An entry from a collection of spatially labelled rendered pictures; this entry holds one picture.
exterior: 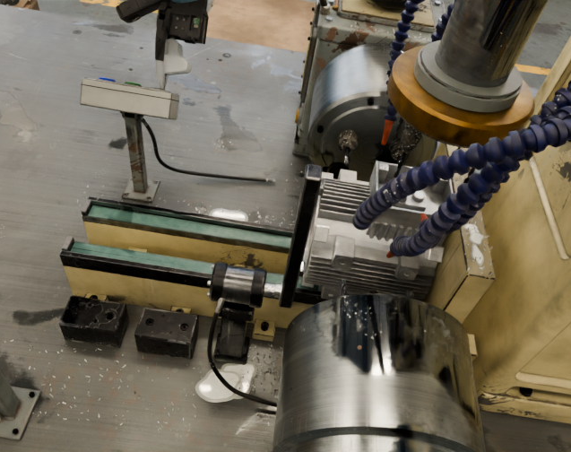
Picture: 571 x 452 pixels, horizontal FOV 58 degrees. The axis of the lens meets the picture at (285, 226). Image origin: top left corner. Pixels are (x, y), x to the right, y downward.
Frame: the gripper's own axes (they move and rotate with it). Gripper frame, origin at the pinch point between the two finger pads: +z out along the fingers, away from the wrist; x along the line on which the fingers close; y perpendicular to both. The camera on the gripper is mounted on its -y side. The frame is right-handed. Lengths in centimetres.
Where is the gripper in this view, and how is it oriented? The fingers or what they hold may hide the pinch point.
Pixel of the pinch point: (160, 81)
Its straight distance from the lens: 105.2
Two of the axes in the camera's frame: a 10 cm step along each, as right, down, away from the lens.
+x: 0.1, -1.9, 9.8
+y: 9.9, 1.6, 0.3
